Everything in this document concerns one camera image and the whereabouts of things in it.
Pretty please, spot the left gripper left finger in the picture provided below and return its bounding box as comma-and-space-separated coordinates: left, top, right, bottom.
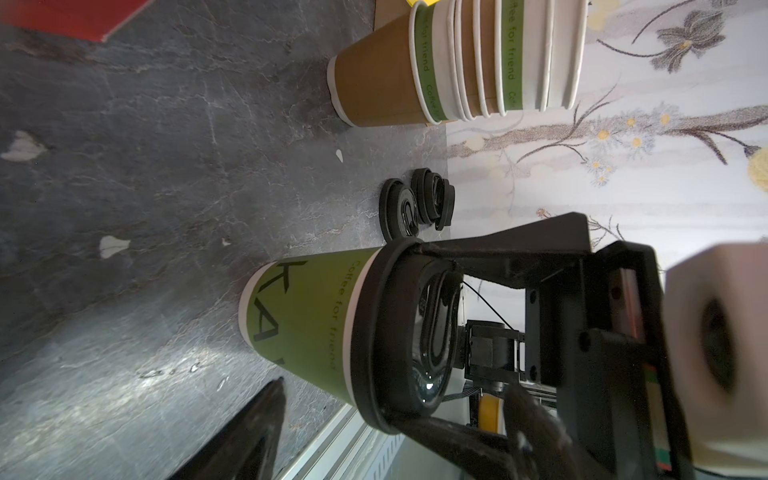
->
171, 378, 286, 479

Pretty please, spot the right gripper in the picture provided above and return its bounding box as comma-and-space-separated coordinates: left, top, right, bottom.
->
389, 212, 695, 479

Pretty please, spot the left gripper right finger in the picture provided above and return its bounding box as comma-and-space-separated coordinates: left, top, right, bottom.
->
503, 383, 606, 479

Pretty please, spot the black cup lid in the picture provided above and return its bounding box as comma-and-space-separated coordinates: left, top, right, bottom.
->
350, 239, 463, 434

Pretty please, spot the green paper coffee cup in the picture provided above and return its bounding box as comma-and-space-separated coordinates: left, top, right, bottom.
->
238, 248, 380, 406

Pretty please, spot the stack of black lids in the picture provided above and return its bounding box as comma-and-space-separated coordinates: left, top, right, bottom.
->
410, 168, 456, 231

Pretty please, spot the single black lid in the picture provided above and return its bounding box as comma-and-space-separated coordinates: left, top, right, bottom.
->
379, 178, 419, 243

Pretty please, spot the stack of paper cups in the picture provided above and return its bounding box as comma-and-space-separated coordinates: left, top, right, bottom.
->
327, 1, 589, 127

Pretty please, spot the red white paper bag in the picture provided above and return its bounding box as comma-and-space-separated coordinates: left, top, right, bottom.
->
1, 0, 152, 43

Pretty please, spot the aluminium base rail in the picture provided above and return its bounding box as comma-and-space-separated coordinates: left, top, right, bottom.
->
276, 405, 405, 480

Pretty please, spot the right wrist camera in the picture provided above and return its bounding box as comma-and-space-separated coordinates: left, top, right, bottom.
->
663, 243, 767, 478

